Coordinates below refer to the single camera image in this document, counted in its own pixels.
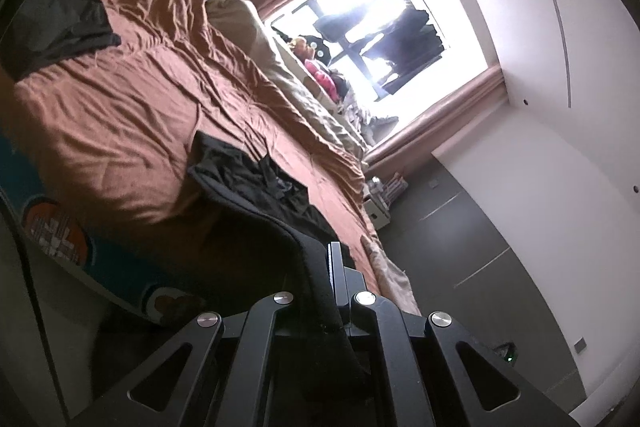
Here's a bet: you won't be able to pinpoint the dark folded cloth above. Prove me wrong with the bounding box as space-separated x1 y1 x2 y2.
0 0 123 80

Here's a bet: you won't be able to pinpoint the white nightstand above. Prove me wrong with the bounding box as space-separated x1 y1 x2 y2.
362 192 394 231

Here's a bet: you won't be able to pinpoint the pink plush toy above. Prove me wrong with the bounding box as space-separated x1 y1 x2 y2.
305 57 337 91

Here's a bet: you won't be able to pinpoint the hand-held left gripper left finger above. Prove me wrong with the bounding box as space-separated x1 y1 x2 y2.
75 291 328 427

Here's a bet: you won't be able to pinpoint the dark hanging garment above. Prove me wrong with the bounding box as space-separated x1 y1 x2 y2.
312 13 362 44

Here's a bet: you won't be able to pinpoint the black plush toy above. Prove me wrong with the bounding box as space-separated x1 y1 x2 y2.
306 37 332 61

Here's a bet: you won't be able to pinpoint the beige blanket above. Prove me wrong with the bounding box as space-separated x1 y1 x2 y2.
205 0 368 158

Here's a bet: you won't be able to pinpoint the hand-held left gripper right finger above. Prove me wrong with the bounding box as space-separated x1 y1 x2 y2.
327 242 582 427

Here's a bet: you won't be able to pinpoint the black button shirt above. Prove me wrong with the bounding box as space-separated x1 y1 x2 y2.
187 130 373 388

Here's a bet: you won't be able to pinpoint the pile of clothes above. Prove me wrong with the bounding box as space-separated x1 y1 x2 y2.
330 72 401 138

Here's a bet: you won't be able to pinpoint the brown duvet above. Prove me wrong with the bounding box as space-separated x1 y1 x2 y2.
10 0 381 318

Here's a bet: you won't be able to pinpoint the dark hanging shorts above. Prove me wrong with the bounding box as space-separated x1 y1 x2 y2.
385 4 444 72

